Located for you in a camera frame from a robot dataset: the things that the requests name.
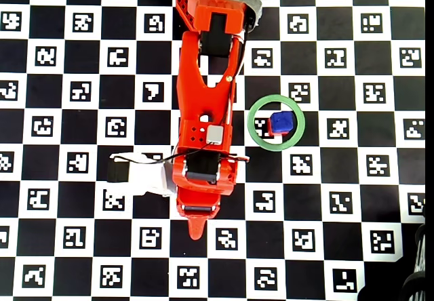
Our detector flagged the blue cube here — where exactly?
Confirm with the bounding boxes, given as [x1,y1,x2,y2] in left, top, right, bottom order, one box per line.
[269,111,295,136]

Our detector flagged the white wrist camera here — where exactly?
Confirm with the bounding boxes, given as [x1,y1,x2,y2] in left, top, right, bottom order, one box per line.
[107,151,177,197]

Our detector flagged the black flexible camera stand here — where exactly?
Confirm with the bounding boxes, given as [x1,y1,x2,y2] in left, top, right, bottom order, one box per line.
[399,209,434,301]

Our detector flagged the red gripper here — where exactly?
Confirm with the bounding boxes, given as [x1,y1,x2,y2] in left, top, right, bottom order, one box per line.
[171,153,240,241]

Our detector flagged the green flat ring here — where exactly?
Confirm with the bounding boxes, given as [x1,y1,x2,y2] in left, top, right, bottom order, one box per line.
[246,93,306,152]

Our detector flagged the red cube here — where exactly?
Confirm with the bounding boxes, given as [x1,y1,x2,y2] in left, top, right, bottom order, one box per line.
[267,117,290,138]

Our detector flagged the checkerboard marker mat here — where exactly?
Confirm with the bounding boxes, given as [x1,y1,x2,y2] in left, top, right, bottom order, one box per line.
[0,0,427,301]

